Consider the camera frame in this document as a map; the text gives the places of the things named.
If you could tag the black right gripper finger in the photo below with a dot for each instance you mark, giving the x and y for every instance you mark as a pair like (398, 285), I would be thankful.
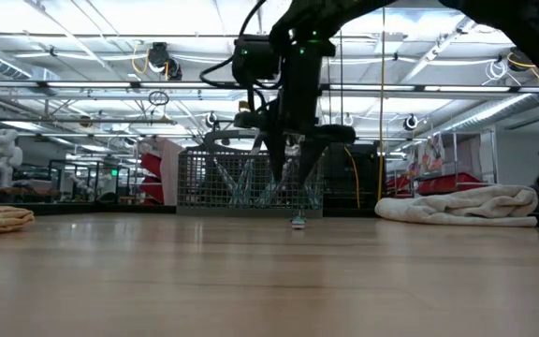
(309, 152)
(276, 150)

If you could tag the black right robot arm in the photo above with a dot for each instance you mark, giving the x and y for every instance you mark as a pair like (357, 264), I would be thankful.
(508, 19)

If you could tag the gray mesh cutlery basket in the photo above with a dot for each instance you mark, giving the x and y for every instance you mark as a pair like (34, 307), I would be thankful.
(204, 187)

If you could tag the red storage bins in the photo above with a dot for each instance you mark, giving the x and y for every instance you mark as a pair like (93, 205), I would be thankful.
(150, 164)
(442, 185)

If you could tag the metal shelf rack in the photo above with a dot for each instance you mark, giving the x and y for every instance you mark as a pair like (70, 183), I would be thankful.
(468, 154)

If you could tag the white checkered dish towel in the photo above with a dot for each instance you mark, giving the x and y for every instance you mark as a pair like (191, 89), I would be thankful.
(461, 206)

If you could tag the green exit sign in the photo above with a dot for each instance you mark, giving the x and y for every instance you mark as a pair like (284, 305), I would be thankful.
(114, 172)

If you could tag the white robot figure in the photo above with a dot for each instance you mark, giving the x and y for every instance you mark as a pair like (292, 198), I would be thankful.
(3, 154)

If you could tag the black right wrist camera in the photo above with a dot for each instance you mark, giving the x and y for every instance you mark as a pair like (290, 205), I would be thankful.
(253, 61)

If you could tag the black frame workstation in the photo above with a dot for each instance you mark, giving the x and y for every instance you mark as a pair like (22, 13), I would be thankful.
(110, 196)

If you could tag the silver ventilation duct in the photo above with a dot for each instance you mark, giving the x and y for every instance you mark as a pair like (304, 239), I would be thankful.
(494, 112)

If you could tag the black metal table frame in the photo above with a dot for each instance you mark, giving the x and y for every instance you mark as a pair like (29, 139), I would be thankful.
(87, 209)

